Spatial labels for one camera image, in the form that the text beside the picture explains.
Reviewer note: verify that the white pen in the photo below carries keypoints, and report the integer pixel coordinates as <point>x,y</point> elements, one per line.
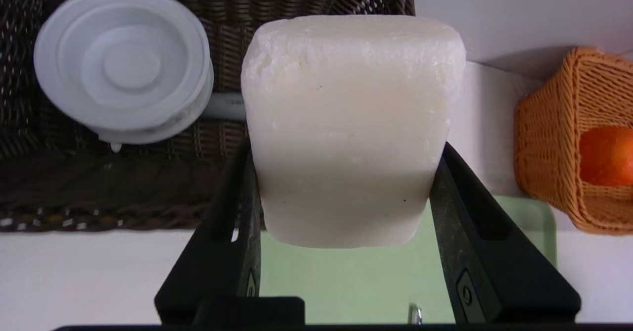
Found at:
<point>416,315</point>

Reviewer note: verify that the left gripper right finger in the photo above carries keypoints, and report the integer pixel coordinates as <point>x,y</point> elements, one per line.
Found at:
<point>494,266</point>

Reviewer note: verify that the orange fruit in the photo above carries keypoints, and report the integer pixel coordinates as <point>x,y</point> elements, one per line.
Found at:
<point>608,155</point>

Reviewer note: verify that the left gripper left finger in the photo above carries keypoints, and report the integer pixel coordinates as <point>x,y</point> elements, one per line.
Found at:
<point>217,266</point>

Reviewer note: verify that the orange wicker basket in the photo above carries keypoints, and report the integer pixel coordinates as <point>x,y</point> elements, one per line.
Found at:
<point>544,138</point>

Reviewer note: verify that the dark brown wicker basket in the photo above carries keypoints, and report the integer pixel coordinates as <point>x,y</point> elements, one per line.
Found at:
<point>74,187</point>

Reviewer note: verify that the white sponge block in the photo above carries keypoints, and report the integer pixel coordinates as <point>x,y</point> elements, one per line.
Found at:
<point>351,133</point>

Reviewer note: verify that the white tape roll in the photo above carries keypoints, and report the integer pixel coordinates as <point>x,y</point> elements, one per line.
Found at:
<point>123,64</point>

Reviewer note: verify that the light green plastic tray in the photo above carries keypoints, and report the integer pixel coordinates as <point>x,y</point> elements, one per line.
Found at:
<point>346,281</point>

